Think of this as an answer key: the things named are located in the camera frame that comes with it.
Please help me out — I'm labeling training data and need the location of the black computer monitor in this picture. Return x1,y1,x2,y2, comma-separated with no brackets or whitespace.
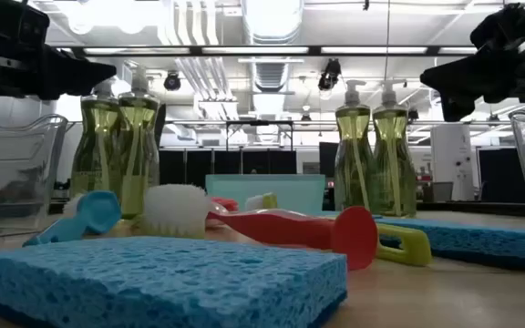
319,141,338,179

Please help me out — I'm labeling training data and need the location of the translucent green plastic tray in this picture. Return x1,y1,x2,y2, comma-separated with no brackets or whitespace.
205,173,327,216

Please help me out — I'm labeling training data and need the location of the silver ceiling air duct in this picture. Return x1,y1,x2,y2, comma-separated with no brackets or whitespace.
242,0,305,92

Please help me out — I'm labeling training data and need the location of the black ceiling spotlight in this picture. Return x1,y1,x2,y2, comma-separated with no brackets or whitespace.
162,70,182,92
317,57,342,92

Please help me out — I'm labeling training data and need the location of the black partition panel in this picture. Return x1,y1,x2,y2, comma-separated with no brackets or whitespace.
159,149,298,187
478,148,525,204

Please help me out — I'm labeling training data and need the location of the grey mesh basket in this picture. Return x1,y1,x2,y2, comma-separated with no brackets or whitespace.
430,180,454,203

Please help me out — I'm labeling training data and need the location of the red dish brush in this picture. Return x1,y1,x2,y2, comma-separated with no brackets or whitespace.
205,196,379,272

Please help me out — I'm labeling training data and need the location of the thin hanging cable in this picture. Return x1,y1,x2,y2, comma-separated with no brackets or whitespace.
384,0,391,81

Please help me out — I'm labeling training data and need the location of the yellow-green dish brush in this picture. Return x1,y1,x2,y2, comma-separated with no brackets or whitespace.
132,182,212,240
245,191,433,268

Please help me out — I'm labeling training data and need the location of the green dish soap pump bottle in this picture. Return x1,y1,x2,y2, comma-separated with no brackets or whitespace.
370,77,418,219
69,77,122,201
116,63,161,220
334,79,376,213

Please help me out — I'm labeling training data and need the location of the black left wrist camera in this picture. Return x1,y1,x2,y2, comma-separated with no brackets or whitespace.
15,3,51,48

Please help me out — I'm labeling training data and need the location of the blue sponge with dark scrubber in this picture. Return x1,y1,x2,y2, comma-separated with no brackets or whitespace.
319,209,385,220
374,215,525,272
0,235,349,328

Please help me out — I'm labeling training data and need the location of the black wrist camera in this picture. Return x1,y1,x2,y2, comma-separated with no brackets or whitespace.
15,3,51,48
469,3,525,58

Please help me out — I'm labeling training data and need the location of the overhead light bar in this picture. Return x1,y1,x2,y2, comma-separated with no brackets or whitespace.
46,44,480,57

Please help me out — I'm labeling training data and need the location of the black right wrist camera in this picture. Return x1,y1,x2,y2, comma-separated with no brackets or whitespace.
469,3,525,58

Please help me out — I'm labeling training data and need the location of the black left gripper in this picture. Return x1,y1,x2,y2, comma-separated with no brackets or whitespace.
0,0,118,101

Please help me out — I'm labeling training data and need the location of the white pillar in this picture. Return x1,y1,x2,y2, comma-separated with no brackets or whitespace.
429,123,476,202

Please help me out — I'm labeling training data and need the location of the blue dish brush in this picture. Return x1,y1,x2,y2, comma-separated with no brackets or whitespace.
22,190,123,248

